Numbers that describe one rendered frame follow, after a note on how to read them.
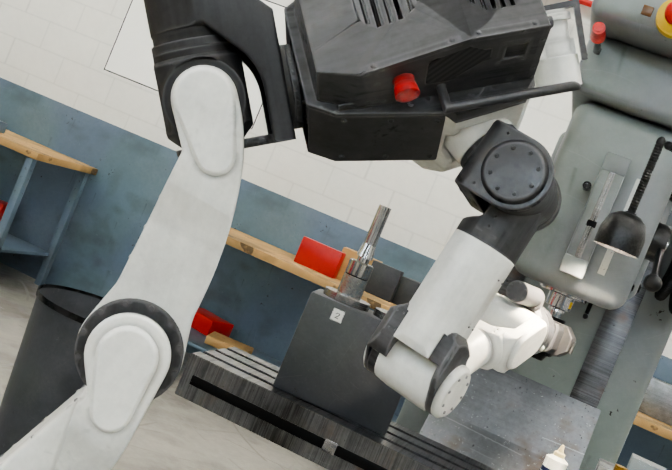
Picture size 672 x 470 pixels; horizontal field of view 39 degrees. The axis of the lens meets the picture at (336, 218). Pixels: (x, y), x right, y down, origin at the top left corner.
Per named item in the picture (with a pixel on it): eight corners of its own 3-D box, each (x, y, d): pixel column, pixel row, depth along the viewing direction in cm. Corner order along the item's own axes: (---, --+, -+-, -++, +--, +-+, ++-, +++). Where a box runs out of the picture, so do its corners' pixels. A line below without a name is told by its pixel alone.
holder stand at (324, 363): (384, 436, 168) (427, 332, 168) (271, 386, 171) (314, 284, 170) (388, 423, 180) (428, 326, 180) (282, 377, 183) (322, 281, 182)
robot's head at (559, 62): (530, 93, 135) (589, 82, 136) (519, 21, 134) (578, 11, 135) (516, 96, 142) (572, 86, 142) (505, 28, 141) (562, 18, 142)
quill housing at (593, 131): (623, 316, 156) (699, 136, 156) (505, 267, 161) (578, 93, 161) (618, 314, 175) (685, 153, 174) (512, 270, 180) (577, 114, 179)
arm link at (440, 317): (421, 413, 118) (517, 261, 119) (342, 358, 124) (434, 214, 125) (447, 423, 128) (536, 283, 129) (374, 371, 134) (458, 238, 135)
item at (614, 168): (581, 279, 154) (631, 159, 154) (558, 269, 156) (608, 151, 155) (581, 279, 158) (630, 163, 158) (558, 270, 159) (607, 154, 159)
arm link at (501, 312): (531, 364, 153) (510, 361, 143) (477, 330, 158) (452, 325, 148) (566, 303, 152) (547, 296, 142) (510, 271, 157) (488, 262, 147)
